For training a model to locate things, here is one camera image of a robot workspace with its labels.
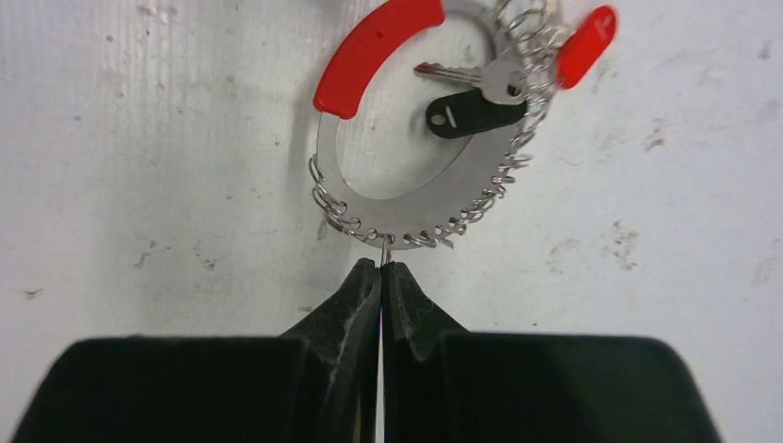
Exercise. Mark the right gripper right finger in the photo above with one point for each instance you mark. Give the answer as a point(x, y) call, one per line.
point(445, 383)

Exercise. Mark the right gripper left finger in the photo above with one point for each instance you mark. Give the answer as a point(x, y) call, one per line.
point(316, 382)

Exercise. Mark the metal keyring with red handle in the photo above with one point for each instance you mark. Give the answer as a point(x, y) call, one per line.
point(378, 175)

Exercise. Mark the key with black tag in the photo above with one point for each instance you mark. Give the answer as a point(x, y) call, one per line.
point(495, 97)

